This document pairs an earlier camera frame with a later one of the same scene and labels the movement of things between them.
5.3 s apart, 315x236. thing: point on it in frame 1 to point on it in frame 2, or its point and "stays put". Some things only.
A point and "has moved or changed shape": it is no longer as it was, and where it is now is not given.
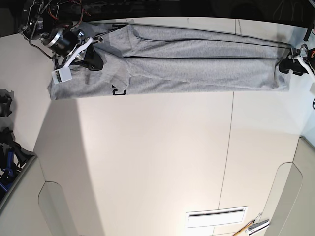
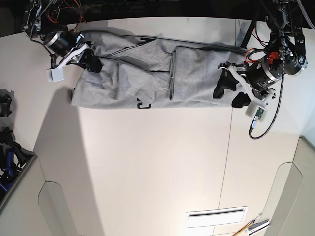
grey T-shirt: [140, 58] has moved or changed shape
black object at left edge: [6, 99] stays put
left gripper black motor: [294, 65] to [260, 75]
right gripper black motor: [63, 43] stays put
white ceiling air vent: [215, 217] stays put
